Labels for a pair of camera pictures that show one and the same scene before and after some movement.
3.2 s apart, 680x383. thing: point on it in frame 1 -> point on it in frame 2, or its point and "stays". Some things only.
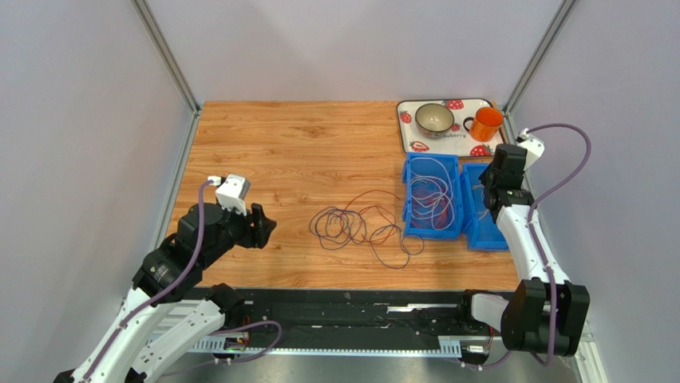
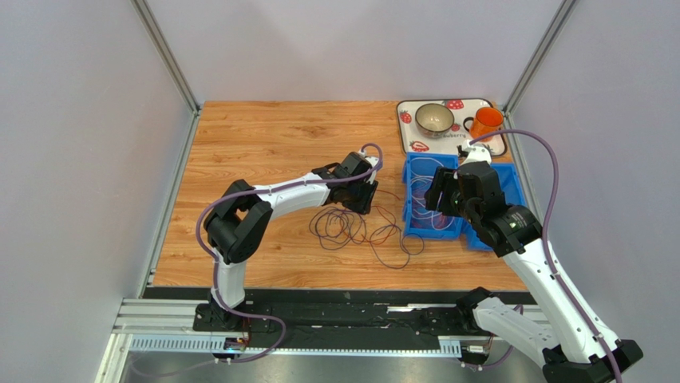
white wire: x=431 y=192 stays
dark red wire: x=430 y=207 stays
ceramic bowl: x=433 y=120 stays
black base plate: x=357 y=313 stays
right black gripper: x=492 y=180 -> x=443 y=194
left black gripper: x=257 y=234 -> x=364 y=206
